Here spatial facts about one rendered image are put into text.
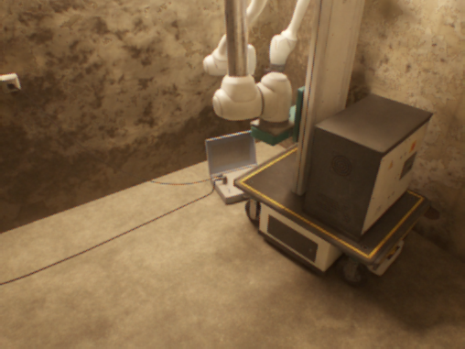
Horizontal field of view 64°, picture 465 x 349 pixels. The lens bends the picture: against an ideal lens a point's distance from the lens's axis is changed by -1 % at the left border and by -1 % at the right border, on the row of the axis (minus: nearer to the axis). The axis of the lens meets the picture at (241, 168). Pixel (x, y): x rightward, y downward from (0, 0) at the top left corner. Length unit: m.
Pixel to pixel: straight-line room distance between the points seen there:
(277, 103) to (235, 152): 1.01
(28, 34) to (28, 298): 1.33
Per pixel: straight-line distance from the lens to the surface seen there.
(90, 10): 2.32
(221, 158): 2.76
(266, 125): 1.93
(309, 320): 2.01
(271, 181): 2.26
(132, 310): 2.06
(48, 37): 2.29
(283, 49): 2.31
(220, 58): 2.02
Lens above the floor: 1.63
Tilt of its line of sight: 34 degrees down
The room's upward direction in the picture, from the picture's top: 2 degrees clockwise
